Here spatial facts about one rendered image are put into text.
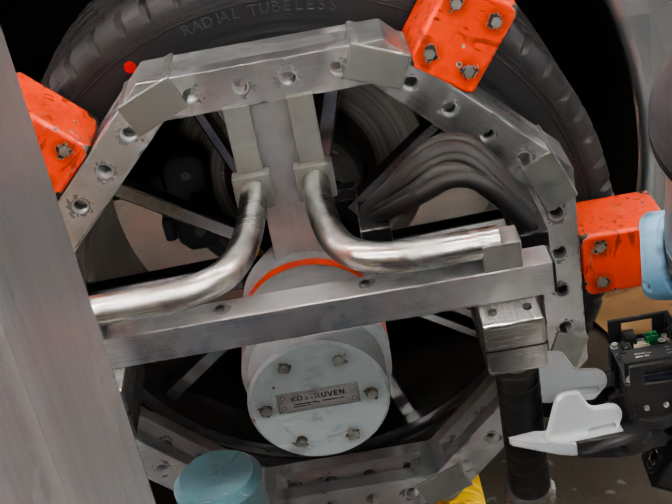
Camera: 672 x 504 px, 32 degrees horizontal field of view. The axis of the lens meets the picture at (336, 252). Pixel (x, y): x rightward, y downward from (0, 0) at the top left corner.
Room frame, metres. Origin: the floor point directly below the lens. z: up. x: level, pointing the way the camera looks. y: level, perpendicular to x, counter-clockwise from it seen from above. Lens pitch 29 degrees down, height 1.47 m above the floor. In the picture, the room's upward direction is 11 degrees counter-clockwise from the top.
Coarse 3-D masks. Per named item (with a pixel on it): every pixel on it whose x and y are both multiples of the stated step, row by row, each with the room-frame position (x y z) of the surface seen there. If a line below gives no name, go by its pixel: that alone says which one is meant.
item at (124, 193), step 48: (336, 96) 1.09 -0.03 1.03; (144, 192) 1.10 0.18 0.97; (96, 240) 1.17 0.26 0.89; (96, 288) 1.10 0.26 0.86; (240, 288) 1.09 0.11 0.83; (432, 336) 1.20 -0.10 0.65; (144, 384) 1.08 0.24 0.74; (192, 384) 1.10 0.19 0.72; (240, 384) 1.18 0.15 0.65; (432, 384) 1.11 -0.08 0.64; (240, 432) 1.09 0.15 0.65; (384, 432) 1.07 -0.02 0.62
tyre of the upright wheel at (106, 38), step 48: (96, 0) 1.26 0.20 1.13; (144, 0) 1.11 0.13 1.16; (192, 0) 1.07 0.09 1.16; (240, 0) 1.07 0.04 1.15; (288, 0) 1.06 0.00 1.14; (336, 0) 1.06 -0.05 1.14; (384, 0) 1.06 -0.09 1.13; (96, 48) 1.08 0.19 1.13; (144, 48) 1.07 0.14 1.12; (192, 48) 1.07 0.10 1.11; (528, 48) 1.06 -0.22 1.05; (96, 96) 1.07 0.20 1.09; (528, 96) 1.06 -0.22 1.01; (576, 96) 1.07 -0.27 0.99; (576, 144) 1.06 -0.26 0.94; (432, 432) 1.06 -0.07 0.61
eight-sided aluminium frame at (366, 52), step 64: (192, 64) 1.03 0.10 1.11; (256, 64) 0.98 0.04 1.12; (320, 64) 0.98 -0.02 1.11; (384, 64) 0.98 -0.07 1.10; (128, 128) 1.03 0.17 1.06; (448, 128) 0.98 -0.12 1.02; (512, 128) 0.98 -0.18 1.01; (64, 192) 0.99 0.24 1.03; (576, 192) 0.97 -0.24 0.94; (576, 256) 0.97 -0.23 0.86; (576, 320) 0.97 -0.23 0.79; (192, 448) 1.03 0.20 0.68; (384, 448) 1.04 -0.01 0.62; (448, 448) 1.00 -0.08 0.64
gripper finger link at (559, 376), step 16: (560, 352) 0.80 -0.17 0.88; (544, 368) 0.80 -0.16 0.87; (560, 368) 0.80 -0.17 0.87; (576, 368) 0.80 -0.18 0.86; (592, 368) 0.79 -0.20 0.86; (544, 384) 0.80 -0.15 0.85; (560, 384) 0.80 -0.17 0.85; (576, 384) 0.79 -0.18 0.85; (592, 384) 0.79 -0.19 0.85; (544, 400) 0.79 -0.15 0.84; (592, 400) 0.78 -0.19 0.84; (544, 416) 0.79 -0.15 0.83
